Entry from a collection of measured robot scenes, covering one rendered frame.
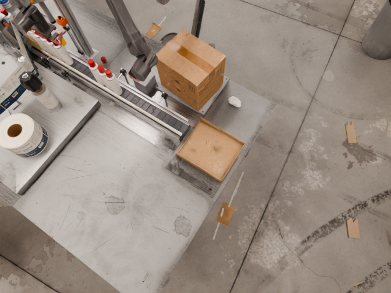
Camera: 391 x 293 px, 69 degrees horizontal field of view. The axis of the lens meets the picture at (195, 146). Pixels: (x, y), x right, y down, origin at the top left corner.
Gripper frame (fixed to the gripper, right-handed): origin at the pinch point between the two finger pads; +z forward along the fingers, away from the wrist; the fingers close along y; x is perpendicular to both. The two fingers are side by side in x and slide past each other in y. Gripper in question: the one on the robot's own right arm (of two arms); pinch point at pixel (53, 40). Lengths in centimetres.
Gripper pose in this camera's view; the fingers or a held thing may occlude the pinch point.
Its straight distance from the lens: 170.0
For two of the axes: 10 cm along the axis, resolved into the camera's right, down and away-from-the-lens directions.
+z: 0.4, 3.6, 9.3
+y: 8.9, 4.2, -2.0
